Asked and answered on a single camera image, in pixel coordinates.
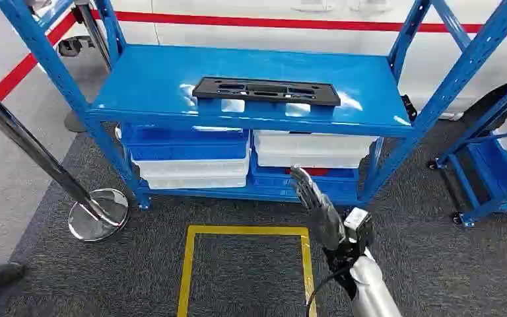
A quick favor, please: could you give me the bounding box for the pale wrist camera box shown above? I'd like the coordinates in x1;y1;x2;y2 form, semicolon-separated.
343;207;374;256

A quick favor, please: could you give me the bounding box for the blue bin with red label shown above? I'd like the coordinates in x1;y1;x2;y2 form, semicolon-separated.
249;162;360;190

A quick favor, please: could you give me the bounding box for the red barrier belt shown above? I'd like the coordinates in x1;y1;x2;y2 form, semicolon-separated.
88;10;507;35
0;12;78;102

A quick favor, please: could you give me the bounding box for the chrome stanchion post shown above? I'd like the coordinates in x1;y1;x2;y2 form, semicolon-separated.
63;0;114;134
0;87;130;243

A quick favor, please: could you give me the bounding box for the white plastic bin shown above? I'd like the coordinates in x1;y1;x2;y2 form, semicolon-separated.
141;174;250;190
131;157;252;180
252;129;379;155
255;151;364;170

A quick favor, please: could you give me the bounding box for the blue plastic bin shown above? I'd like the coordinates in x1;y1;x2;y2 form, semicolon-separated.
119;123;251;146
125;142;251;162

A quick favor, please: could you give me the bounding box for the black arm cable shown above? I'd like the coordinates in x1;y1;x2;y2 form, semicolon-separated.
304;264;356;317

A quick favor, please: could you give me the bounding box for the blue wheeled metal rack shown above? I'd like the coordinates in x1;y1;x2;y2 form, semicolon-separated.
426;69;507;229

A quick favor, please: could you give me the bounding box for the yellow floor tape square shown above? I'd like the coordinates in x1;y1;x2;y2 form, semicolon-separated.
176;225;318;317

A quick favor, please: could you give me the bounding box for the blue metal shelf rack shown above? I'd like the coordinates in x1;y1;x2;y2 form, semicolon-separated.
0;0;507;211

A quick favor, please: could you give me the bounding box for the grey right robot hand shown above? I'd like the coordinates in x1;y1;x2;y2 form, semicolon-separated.
289;165;347;252

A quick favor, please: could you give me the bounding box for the black chair caster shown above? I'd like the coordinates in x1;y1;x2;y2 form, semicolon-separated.
57;36;96;58

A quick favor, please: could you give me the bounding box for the black plastic panel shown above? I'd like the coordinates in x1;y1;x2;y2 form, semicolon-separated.
191;76;342;107

